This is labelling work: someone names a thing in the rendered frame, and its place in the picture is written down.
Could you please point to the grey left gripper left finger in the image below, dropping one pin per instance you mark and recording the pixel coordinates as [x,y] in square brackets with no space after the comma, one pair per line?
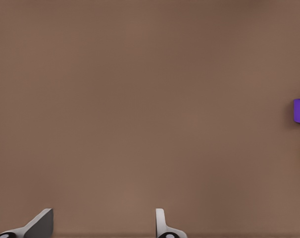
[38,225]

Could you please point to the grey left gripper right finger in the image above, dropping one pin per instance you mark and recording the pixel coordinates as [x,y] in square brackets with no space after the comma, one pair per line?
[161,223]

